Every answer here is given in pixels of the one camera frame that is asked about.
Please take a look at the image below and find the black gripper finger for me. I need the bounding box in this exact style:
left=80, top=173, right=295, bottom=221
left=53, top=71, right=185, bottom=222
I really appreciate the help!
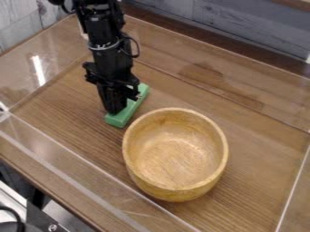
left=116, top=89, right=127, bottom=112
left=96, top=84, right=116, bottom=112

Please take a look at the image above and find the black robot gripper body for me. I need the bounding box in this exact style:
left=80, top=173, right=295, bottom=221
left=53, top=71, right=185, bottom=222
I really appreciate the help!
left=81, top=42, right=141, bottom=102

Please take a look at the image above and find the green rectangular block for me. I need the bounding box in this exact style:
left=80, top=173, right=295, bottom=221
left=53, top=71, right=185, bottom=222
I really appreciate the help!
left=104, top=83, right=149, bottom=128

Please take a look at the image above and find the brown wooden bowl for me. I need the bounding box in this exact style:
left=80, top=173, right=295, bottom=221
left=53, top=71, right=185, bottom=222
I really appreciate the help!
left=123, top=107, right=228, bottom=202

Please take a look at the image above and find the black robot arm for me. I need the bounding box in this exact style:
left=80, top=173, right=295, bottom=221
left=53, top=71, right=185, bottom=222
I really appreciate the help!
left=46, top=0, right=140, bottom=115

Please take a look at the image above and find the clear acrylic tray enclosure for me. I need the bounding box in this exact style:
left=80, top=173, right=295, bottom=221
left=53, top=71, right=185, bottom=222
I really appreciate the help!
left=0, top=17, right=310, bottom=232

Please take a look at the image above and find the black metal table frame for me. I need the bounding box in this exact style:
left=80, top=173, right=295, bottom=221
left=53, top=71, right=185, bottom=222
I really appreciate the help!
left=0, top=162, right=96, bottom=232

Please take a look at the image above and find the black cable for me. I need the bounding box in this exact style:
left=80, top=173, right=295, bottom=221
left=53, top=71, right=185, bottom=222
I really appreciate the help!
left=0, top=205, right=28, bottom=232

